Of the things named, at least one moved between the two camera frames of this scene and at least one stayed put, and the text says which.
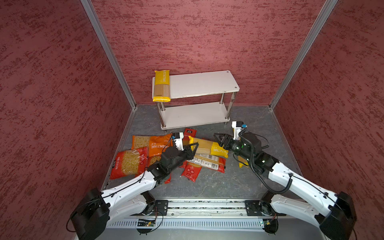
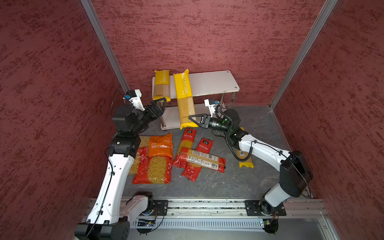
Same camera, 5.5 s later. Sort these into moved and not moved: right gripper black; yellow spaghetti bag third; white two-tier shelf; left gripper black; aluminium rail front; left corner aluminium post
Moved: left gripper black; right gripper black
Not moved: left corner aluminium post; aluminium rail front; white two-tier shelf; yellow spaghetti bag third
